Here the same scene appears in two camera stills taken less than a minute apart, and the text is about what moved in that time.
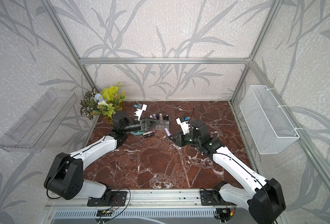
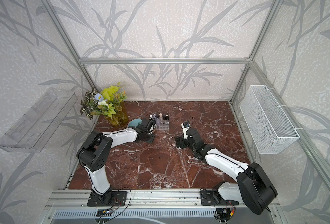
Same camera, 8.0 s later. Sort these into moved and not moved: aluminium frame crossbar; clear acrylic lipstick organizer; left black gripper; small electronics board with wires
Moved: left black gripper
Not moved: clear acrylic lipstick organizer; small electronics board with wires; aluminium frame crossbar
